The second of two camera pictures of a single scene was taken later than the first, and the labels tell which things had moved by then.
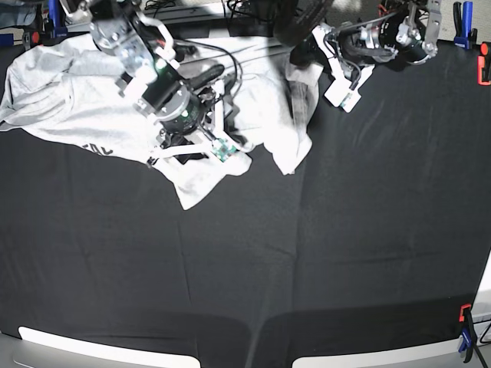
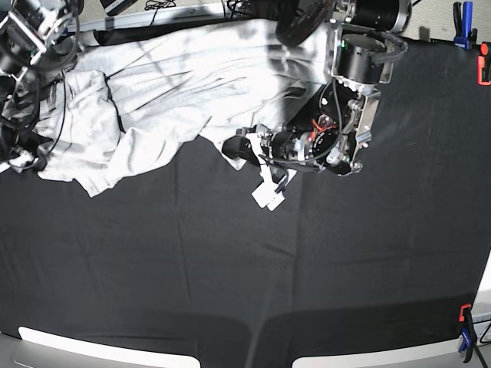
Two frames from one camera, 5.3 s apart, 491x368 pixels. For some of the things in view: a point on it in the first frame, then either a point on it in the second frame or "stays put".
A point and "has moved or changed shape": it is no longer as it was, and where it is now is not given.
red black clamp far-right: [484, 64] stays put
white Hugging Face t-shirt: [64, 86] has moved or changed shape
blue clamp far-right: [466, 35] stays put
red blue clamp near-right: [468, 333] stays put
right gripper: [323, 47] -> [278, 146]
